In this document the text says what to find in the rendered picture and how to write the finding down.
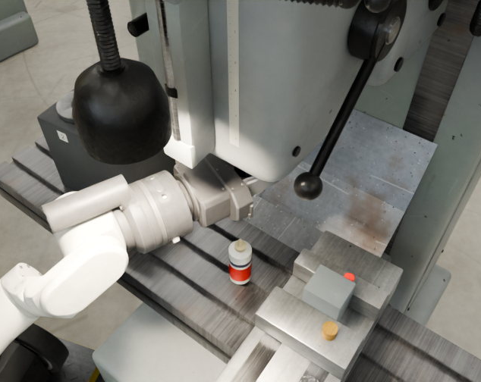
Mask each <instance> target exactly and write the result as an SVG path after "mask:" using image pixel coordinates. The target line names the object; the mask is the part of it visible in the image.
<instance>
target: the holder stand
mask: <svg viewBox="0 0 481 382"><path fill-rule="evenodd" d="M73 99H74V89H72V90H71V91H70V92H69V93H67V94H66V95H63V96H62V97H61V98H60V99H59V100H58V101H57V102H56V103H55V104H53V105H52V106H51V107H49V108H48V109H46V110H45V111H44V112H43V113H42V114H40V115H39V116H38V117H37V119H38V121H39V125H40V127H41V129H42V132H43V135H44V137H45V139H46V142H47V145H48V147H49V151H50V152H51V155H52V158H53V160H54V162H55V166H56V168H57V170H58V173H59V176H60V178H61V181H62V183H63V184H64V185H65V186H67V187H69V188H71V189H74V190H76V191H80V190H82V189H85V188H87V187H89V186H92V185H95V184H97V183H100V182H102V181H105V180H108V179H110V178H113V177H116V176H118V175H120V174H121V175H122V176H123V177H124V179H125V180H126V182H127V185H128V184H130V183H133V182H136V181H138V180H141V179H143V178H145V177H148V176H150V175H153V174H156V173H158V172H160V171H163V170H166V171H168V172H169V173H170V174H171V175H172V176H173V177H174V170H173V169H174V166H175V165H176V163H175V159H174V158H172V157H170V156H169V155H166V154H165V150H164V149H163V150H162V151H160V152H159V153H158V154H156V155H154V156H153V157H151V158H148V159H146V160H144V161H141V162H137V163H134V164H106V163H102V162H101V161H97V160H95V159H94V158H91V157H90V156H89V155H88V154H87V153H86V152H85V151H84V150H83V147H82V145H81V142H80V138H79V136H78V133H77V129H76V127H75V123H74V119H73V116H72V107H73Z"/></svg>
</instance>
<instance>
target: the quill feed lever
mask: <svg viewBox="0 0 481 382"><path fill-rule="evenodd" d="M406 10H407V0H393V2H392V3H391V4H390V5H389V6H388V7H387V8H386V9H385V10H384V11H382V12H379V13H373V12H371V11H369V10H368V9H367V8H366V6H365V4H364V0H361V2H360V3H359V5H358V7H357V9H356V11H355V14H354V17H353V19H352V21H351V26H350V29H349V33H348V38H347V46H348V48H349V51H350V54H351V55H352V56H354V57H356V58H359V59H361V60H363V63H362V65H361V67H360V69H359V71H358V73H357V75H356V77H355V79H354V81H353V83H352V85H351V88H350V90H349V92H348V94H347V96H346V98H345V100H344V102H343V104H342V106H341V108H340V110H339V112H338V114H337V116H336V118H335V120H334V122H333V124H332V126H331V128H330V130H329V132H328V134H327V136H326V138H325V140H324V142H323V144H322V146H321V148H320V150H319V153H318V155H317V156H316V159H315V161H314V162H313V165H312V167H311V168H310V171H309V172H303V173H302V174H300V175H298V176H297V178H296V179H295V181H294V191H295V193H296V195H297V196H298V197H299V198H300V199H302V200H305V201H311V200H314V199H316V198H318V197H319V196H320V194H321V192H322V188H323V184H322V180H321V178H320V175H321V173H322V171H323V169H324V167H325V164H326V162H327V161H328V159H329V156H330V154H331V153H332V150H333V148H334V147H335V144H336V142H337V141H338V138H339V136H340V135H341V132H342V130H343V129H344V126H345V124H346V123H347V120H348V118H349V117H350V115H351V112H352V111H353V109H354V106H355V105H356V103H357V100H358V98H359V97H360V94H361V92H362V91H363V88H364V86H365V85H366V82H367V80H368V79H369V76H370V74H371V73H372V71H373V68H374V67H375V65H376V63H377V62H378V61H381V60H382V59H383V58H385V56H386V55H387V54H388V53H389V52H390V50H391V48H392V47H393V45H394V43H395V41H396V39H397V37H398V35H399V33H400V31H401V28H402V25H403V22H404V18H405V14H406Z"/></svg>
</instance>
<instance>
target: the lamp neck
mask: <svg viewBox="0 0 481 382"><path fill-rule="evenodd" d="M86 2H87V6H88V10H89V14H90V19H91V23H92V27H93V31H94V32H93V33H94V35H95V36H94V37H95V39H96V45H97V46H98V47H97V49H98V53H99V57H100V61H101V64H102V68H103V69H105V70H108V71H113V70H117V69H118V68H119V67H120V66H121V59H120V55H119V51H118V44H117V40H116V37H115V30H114V26H113V21H112V16H111V15H112V14H111V12H110V11H111V10H110V8H109V7H110V6H109V4H108V3H109V1H108V0H86Z"/></svg>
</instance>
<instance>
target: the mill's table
mask: <svg viewBox="0 0 481 382"><path fill-rule="evenodd" d="M35 144H36V146H35V147H34V148H32V147H30V146H27V147H25V148H24V149H22V150H20V151H19V152H18V153H16V154H15V155H12V156H11V157H12V159H13V161H12V162H11V163H10V164H9V163H7V162H6V161H3V162H2V163H1V164H0V195H1V196H2V197H3V198H5V199H6V200H8V201H9V202H10V203H11V204H12V205H14V206H15V207H17V208H18V209H20V210H21V211H22V212H23V213H24V214H26V215H27V216H29V217H30V218H32V219H33V220H34V221H35V222H36V223H38V224H39V225H41V226H42V227H44V228H45V229H46V230H47V231H48V232H50V233H51V234H53V232H52V230H51V227H50V226H49V223H48V221H47V217H46V214H45V212H44V211H43V210H42V205H44V204H47V203H49V202H52V201H55V200H56V199H57V198H58V197H60V196H62V195H64V194H65V193H70V192H75V191H76V190H74V189H71V188H69V187H67V186H65V185H64V184H63V183H62V181H61V178H60V176H59V173H58V170H57V168H56V166H55V162H54V160H53V158H52V155H51V152H50V151H49V147H48V145H47V142H46V139H45V137H44V136H42V137H40V138H38V139H37V140H36V141H35ZM53 235H54V234H53ZM239 239H242V240H244V241H246V242H248V243H249V244H250V245H251V247H252V268H251V278H250V280H249V281H248V282H247V283H245V284H236V283H233V282H232V281H231V279H230V277H229V259H228V248H229V246H230V245H231V244H232V243H233V242H234V241H237V240H239ZM299 254H300V253H299V252H298V251H296V250H294V249H292V248H291V247H289V246H287V245H285V244H284V243H282V242H280V241H279V240H277V239H276V238H274V237H272V236H270V235H268V234H267V233H265V232H263V231H262V230H260V229H259V228H257V227H255V226H253V225H252V224H250V223H248V222H246V221H245V220H243V219H241V220H239V221H233V220H231V219H230V218H229V217H227V218H225V219H223V220H221V221H218V222H216V223H214V224H212V225H209V226H208V227H201V225H200V223H199V222H198V221H193V231H192V233H189V234H187V235H185V236H183V237H181V238H180V241H178V242H176V243H173V242H170V243H167V244H165V245H163V246H161V247H159V248H157V249H154V250H152V251H151V252H148V253H146V254H143V253H140V252H137V251H136V250H135V249H132V250H130V251H128V252H127V255H128V265H127V269H126V271H125V272H124V273H123V274H122V275H121V277H120V278H119V279H117V280H116V282H117V283H119V284H120V285H121V286H123V288H125V289H126V290H128V291H129V292H130V293H132V294H133V295H135V296H136V297H137V298H138V299H140V300H141V301H142V302H144V303H145V304H147V305H148V306H149V307H150V308H152V309H153V310H154V311H156V312H158V313H159V314H160V315H161V316H162V317H164V318H165V319H167V320H168V321H170V322H171V323H172V324H173V325H174V326H176V327H177V328H179V329H180V330H182V331H183V332H184V333H186V335H188V336H189V337H191V338H192V339H193V340H195V341H196V342H198V343H199V344H200V345H201V346H203V347H204V348H205V349H207V350H208V351H210V352H211V353H212V354H213V355H215V356H216V357H217V358H219V359H220V360H222V361H223V362H224V363H225V364H228V363H229V361H230V360H231V358H232V357H233V355H234V354H235V353H236V351H237V350H238V349H239V347H240V346H241V344H242V343H243V342H244V341H245V339H246V338H247V336H248V335H249V334H250V332H251V331H252V329H253V328H254V327H255V326H256V325H255V321H256V312H257V311H258V310H259V308H260V307H261V305H262V304H263V303H264V302H265V300H266V299H267V297H268V296H269V294H270V293H271V292H272V291H273V290H274V288H275V287H276V286H277V287H280V288H282V289H283V287H284V286H285V284H286V283H287V282H288V281H289V279H290V278H291V276H292V275H293V269H294V261H295V260H296V259H297V257H298V256H299ZM344 382H481V359H479V358H477V357H476V356H474V355H472V354H471V353H469V352H467V351H466V350H464V349H462V348H460V347H459V346H457V345H455V344H453V343H452V342H450V341H449V340H447V339H445V338H444V337H442V336H440V335H438V334H437V333H435V332H433V331H432V330H430V329H429V328H427V327H424V326H423V325H421V324H420V323H418V322H416V321H415V320H413V319H412V318H409V317H407V316H406V315H404V314H403V313H401V312H399V311H398V310H396V309H394V308H392V307H391V306H390V305H387V306H386V307H385V310H384V312H383V313H382V315H381V317H380V319H379V320H378V322H377V324H376V326H375V327H374V329H373V331H372V333H371V334H370V336H369V338H368V340H367V341H366V344H365V345H364V347H363V349H362V351H361V352H360V354H359V356H358V357H357V360H356V361H355V363H354V365H353V367H352V369H351V370H350V372H349V374H348V376H347V377H346V379H345V381H344Z"/></svg>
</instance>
